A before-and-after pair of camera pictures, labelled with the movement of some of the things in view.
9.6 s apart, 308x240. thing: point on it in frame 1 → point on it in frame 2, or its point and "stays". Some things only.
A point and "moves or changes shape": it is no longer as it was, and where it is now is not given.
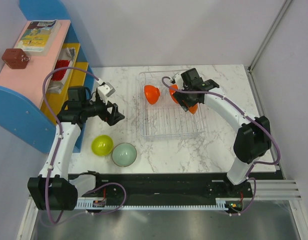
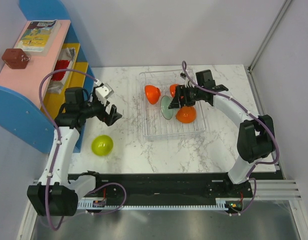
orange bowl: x=173 y=88 stays
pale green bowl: x=124 y=154 → x=165 y=102
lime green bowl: x=102 y=145 stays
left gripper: x=111 y=119 stays
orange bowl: x=151 y=93 stays
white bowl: x=193 y=109 moves or changes shape
